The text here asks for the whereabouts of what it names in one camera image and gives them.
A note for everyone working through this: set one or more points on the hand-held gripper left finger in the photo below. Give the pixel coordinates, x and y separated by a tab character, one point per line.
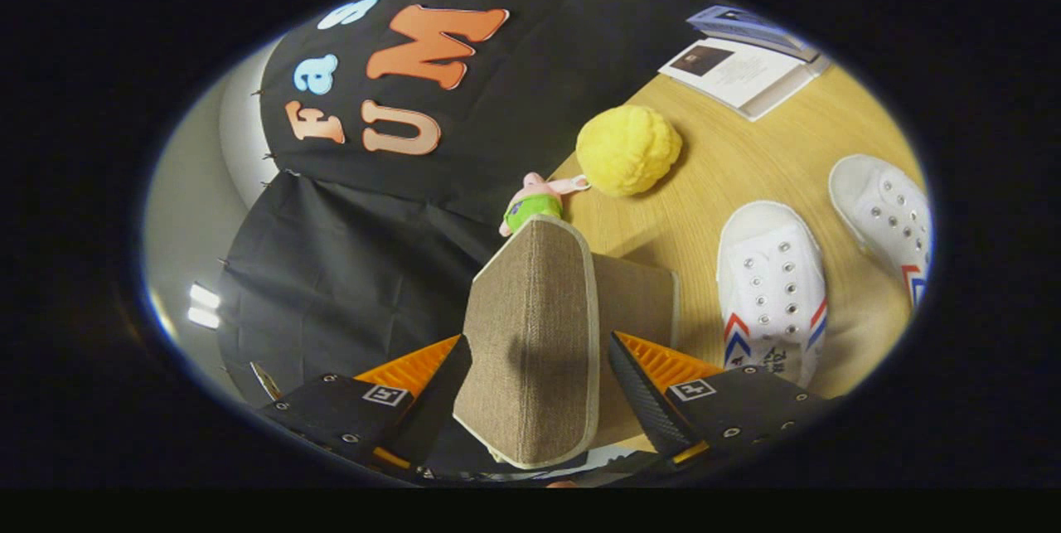
435	409

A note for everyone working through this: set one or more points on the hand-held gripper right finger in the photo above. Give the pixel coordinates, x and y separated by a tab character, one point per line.
642	404

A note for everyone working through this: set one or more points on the beige fabric storage box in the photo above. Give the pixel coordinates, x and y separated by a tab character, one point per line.
539	334

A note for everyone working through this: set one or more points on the white striped canvas shoe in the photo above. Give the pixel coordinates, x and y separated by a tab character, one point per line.
775	293
887	218

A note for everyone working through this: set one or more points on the pink starfish plush toy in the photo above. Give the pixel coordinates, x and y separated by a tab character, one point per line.
530	208

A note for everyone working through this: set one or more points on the yellow plush ball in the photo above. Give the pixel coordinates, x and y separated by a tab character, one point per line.
627	149

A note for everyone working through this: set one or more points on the white book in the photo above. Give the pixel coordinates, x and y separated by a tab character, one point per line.
738	73

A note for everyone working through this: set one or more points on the blue book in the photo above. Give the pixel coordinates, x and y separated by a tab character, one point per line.
746	23

